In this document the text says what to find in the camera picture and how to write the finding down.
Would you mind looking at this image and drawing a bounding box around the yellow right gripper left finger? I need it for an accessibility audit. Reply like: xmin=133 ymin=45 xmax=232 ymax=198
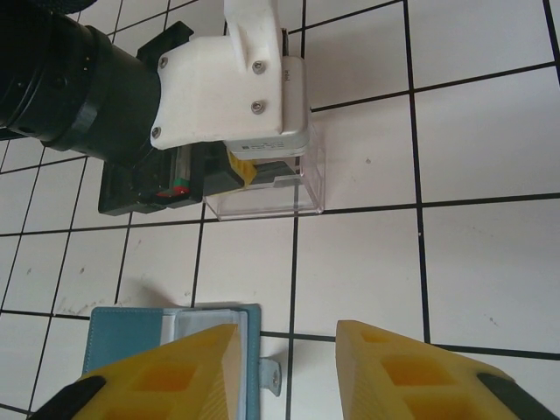
xmin=34 ymin=323 xmax=242 ymax=420

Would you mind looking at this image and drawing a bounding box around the dark grey credit card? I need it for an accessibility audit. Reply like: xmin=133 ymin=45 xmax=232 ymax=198
xmin=253 ymin=160 xmax=304 ymax=188

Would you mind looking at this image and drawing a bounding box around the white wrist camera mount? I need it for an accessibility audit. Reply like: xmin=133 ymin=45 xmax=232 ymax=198
xmin=150 ymin=0 xmax=285 ymax=152

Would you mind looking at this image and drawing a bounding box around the clear plastic card box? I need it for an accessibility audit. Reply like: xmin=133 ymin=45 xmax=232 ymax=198
xmin=204 ymin=120 xmax=329 ymax=222

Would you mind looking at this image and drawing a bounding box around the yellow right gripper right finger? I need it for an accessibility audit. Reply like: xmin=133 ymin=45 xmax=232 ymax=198
xmin=335 ymin=319 xmax=560 ymax=420

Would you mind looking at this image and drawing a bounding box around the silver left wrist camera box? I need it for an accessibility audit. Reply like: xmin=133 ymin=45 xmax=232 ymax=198
xmin=222 ymin=55 xmax=312 ymax=164

